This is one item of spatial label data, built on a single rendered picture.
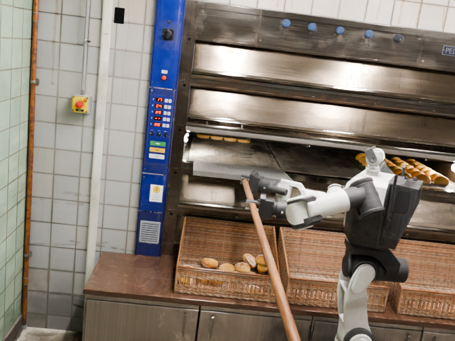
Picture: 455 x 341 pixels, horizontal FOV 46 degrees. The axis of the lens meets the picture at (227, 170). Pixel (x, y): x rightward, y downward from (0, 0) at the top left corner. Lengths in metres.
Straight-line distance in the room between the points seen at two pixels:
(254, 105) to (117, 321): 1.42
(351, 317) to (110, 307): 1.23
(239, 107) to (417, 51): 1.08
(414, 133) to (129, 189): 1.73
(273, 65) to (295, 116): 0.32
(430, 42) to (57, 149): 2.25
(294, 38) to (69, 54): 1.27
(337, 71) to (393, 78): 0.33
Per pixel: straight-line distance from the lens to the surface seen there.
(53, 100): 3.24
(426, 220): 3.52
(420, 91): 3.32
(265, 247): 1.89
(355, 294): 2.50
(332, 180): 3.28
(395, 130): 3.31
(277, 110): 3.15
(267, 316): 2.92
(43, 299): 3.62
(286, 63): 3.14
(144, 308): 2.90
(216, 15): 3.11
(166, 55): 3.07
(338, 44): 3.19
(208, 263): 3.17
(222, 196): 3.21
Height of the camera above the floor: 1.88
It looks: 13 degrees down
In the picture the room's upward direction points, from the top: 7 degrees clockwise
